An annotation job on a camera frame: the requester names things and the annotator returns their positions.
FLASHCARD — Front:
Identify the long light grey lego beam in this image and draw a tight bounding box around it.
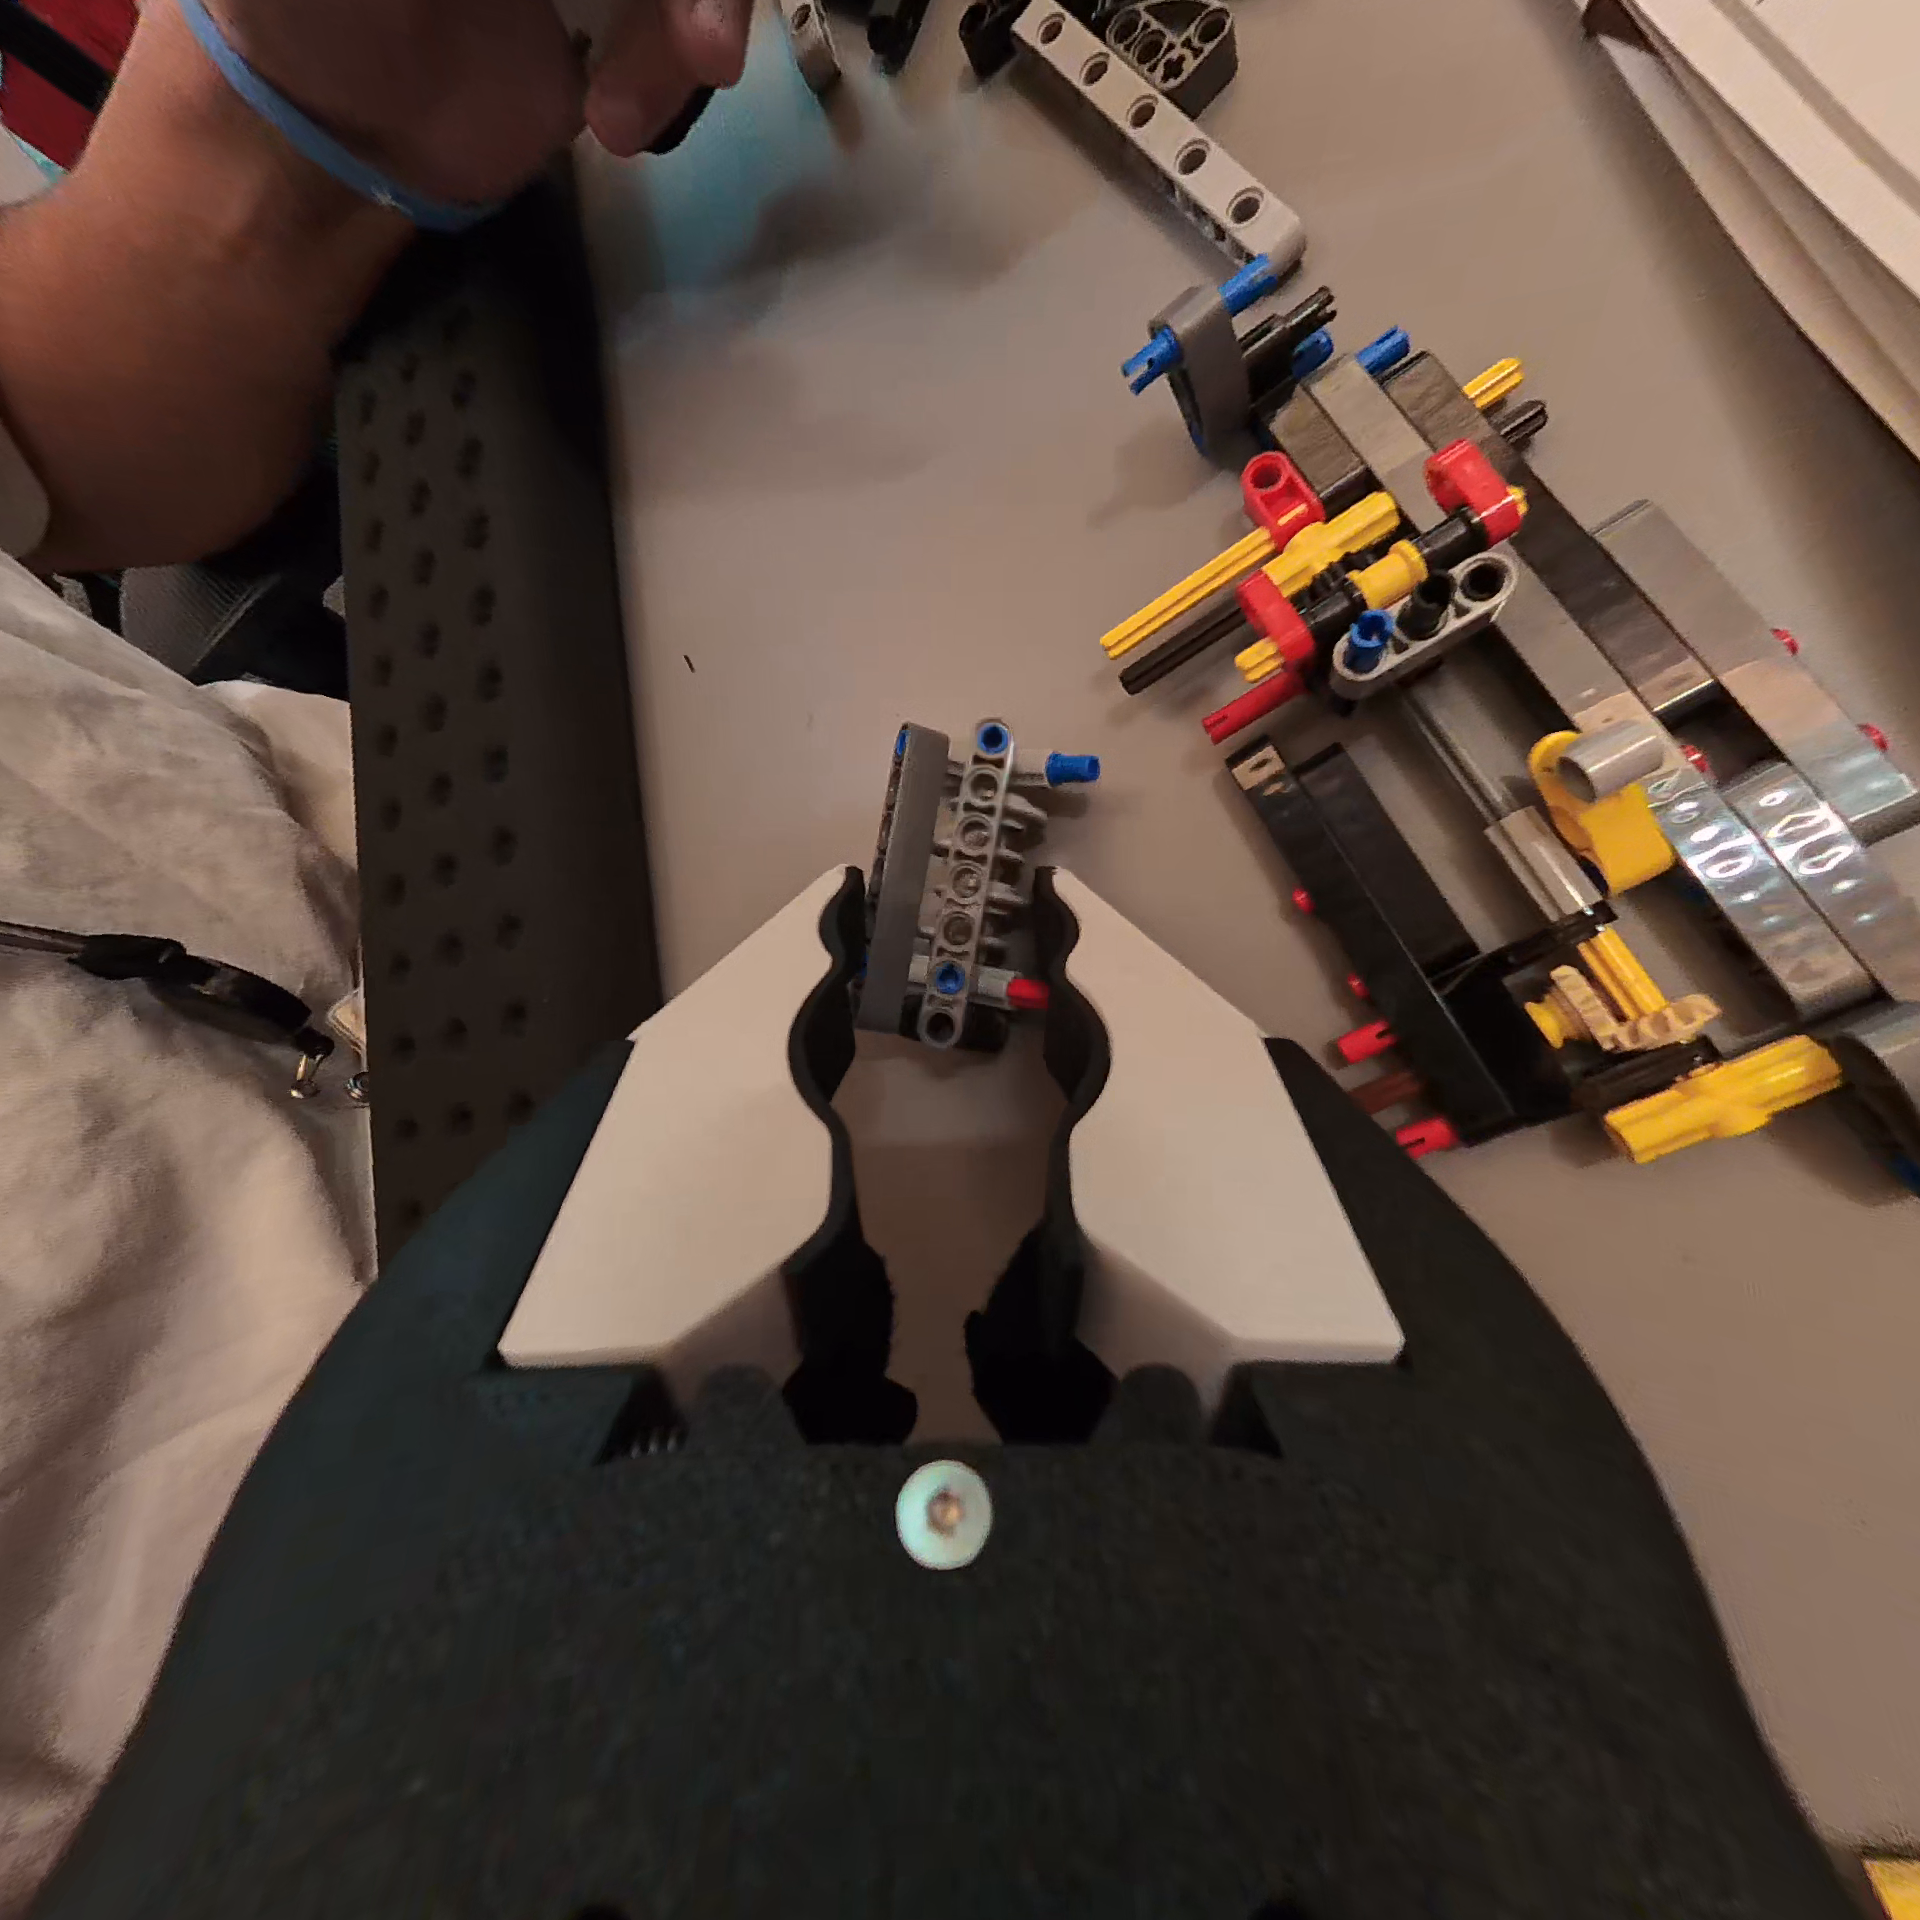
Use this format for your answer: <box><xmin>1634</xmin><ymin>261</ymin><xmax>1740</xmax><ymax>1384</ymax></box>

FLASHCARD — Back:
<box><xmin>1012</xmin><ymin>0</ymin><xmax>1307</xmax><ymax>274</ymax></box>

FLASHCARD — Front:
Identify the person's left hand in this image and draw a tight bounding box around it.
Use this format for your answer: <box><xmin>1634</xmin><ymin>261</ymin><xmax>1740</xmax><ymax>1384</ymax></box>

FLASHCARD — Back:
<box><xmin>202</xmin><ymin>0</ymin><xmax>752</xmax><ymax>206</ymax></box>

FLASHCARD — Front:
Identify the lego chassis assembly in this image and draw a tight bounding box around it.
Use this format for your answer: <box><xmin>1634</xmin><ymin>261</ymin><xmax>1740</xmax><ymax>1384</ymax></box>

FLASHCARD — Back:
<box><xmin>1103</xmin><ymin>261</ymin><xmax>1920</xmax><ymax>1201</ymax></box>

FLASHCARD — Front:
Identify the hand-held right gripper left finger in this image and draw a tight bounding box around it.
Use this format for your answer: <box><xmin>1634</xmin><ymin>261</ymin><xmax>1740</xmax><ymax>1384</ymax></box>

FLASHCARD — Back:
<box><xmin>499</xmin><ymin>864</ymin><xmax>919</xmax><ymax>1444</ymax></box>

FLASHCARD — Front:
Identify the blue wristband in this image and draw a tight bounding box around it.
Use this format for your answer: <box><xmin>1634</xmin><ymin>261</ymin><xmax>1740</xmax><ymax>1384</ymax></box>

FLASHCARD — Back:
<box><xmin>170</xmin><ymin>0</ymin><xmax>504</xmax><ymax>233</ymax></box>

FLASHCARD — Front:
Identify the person's left forearm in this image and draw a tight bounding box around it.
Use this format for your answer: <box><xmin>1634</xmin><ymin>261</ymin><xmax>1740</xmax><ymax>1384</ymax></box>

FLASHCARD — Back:
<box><xmin>0</xmin><ymin>0</ymin><xmax>437</xmax><ymax>575</ymax></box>

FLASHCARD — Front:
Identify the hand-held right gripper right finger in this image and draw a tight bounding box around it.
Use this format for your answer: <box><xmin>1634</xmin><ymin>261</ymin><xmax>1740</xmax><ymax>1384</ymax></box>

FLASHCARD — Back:
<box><xmin>966</xmin><ymin>864</ymin><xmax>1407</xmax><ymax>1444</ymax></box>

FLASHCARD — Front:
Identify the small lego beam assembly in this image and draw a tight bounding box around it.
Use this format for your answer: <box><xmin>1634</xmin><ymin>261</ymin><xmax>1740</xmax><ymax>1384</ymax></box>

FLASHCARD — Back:
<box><xmin>854</xmin><ymin>716</ymin><xmax>1105</xmax><ymax>1050</ymax></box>

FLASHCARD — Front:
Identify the white shirt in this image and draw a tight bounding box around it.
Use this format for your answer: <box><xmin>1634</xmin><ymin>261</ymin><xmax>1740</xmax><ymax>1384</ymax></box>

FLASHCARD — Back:
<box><xmin>0</xmin><ymin>555</ymin><xmax>377</xmax><ymax>1905</ymax></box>

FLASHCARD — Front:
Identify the instruction booklet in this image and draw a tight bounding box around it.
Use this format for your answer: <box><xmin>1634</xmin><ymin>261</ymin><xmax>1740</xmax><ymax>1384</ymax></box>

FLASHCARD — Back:
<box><xmin>1582</xmin><ymin>0</ymin><xmax>1920</xmax><ymax>452</ymax></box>

